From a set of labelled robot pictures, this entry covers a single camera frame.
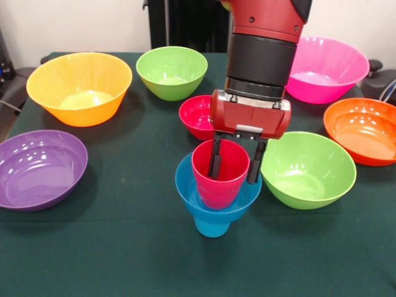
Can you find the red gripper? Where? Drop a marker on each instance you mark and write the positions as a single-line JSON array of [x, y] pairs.
[[250, 117]]

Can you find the red cup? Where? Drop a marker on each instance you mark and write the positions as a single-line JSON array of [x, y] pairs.
[[229, 188]]

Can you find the blue bowl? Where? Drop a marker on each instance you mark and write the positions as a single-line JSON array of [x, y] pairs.
[[191, 198]]

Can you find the red bowl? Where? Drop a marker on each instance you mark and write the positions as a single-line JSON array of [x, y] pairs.
[[195, 116]]

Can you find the blue cup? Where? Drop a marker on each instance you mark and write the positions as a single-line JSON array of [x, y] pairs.
[[212, 229]]

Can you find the pink bowl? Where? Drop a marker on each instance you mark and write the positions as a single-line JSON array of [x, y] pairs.
[[331, 62]]

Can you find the purple bowl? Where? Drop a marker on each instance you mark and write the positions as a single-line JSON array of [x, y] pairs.
[[37, 173]]

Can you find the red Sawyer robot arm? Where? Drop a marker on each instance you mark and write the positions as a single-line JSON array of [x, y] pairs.
[[263, 46]]

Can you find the green bowl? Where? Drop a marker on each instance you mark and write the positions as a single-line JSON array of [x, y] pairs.
[[309, 167], [171, 66]]

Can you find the orange bowl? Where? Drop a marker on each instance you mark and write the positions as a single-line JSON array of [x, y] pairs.
[[362, 127]]

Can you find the dark green tablecloth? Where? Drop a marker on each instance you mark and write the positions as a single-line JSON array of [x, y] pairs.
[[123, 263]]

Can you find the black office chair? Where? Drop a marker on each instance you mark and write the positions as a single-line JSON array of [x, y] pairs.
[[18, 83], [379, 83]]

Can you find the yellow bowl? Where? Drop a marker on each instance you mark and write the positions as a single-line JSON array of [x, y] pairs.
[[77, 74]]

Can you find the black computer box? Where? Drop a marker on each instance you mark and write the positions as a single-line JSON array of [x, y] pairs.
[[6, 62]]

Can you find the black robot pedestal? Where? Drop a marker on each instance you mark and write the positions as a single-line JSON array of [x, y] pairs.
[[185, 24]]

